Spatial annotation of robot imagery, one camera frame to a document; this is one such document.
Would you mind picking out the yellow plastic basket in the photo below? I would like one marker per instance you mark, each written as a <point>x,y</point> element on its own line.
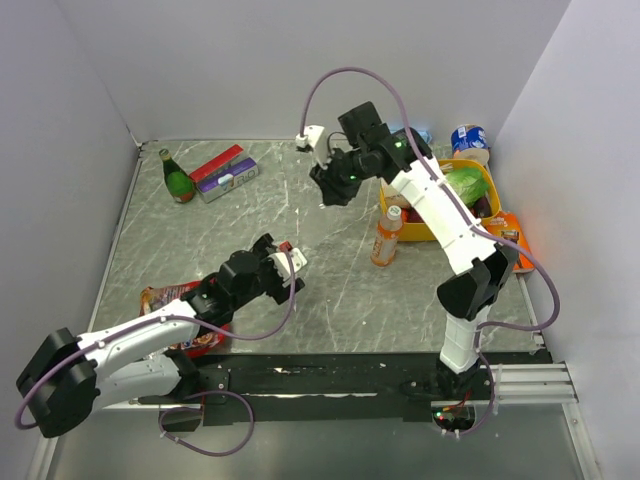
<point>415,230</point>

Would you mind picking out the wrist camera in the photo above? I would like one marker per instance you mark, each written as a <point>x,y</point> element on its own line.
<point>288,260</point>
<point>314,139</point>

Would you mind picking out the green cabbage toy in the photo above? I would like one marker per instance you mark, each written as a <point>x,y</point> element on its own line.
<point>468,183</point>

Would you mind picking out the purple eggplant toy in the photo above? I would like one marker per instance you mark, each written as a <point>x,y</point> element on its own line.
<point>482,208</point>

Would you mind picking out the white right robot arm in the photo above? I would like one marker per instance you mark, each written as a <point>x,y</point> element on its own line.
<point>404,161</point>

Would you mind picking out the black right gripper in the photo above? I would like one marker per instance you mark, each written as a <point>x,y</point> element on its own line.
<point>333,192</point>

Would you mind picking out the purple silver box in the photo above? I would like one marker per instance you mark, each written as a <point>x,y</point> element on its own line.
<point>215,186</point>

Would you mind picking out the red snack bag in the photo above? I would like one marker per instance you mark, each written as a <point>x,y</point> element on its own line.
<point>152,299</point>

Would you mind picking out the orange razor package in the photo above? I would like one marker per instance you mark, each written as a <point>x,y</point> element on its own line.
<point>506,225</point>

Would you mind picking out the white bottle cap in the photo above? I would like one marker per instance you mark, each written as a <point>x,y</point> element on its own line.
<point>394,212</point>

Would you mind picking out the green glass bottle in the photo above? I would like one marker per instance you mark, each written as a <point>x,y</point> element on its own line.
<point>178,183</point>

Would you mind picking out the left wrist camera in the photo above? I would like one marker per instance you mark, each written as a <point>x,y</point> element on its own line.
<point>288,260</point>

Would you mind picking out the blue white can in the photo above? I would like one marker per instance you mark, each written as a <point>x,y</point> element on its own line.
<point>470,142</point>

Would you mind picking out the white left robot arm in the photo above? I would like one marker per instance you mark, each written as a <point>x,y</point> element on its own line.
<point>70,376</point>

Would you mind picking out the beige paper roll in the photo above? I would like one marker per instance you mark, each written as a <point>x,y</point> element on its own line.
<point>392,197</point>

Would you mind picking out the red flat box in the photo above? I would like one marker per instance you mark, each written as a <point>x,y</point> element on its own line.
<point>219,163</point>

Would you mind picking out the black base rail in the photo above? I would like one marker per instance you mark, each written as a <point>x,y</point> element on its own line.
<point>332,386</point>

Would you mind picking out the orange tea bottle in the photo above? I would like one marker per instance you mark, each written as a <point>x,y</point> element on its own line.
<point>387,235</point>

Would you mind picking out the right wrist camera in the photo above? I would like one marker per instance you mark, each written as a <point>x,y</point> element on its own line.
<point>314,139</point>

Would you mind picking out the blue tissue pack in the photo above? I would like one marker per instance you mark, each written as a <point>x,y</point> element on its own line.
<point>423,133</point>

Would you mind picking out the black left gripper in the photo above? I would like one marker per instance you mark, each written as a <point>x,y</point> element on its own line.
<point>277,290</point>

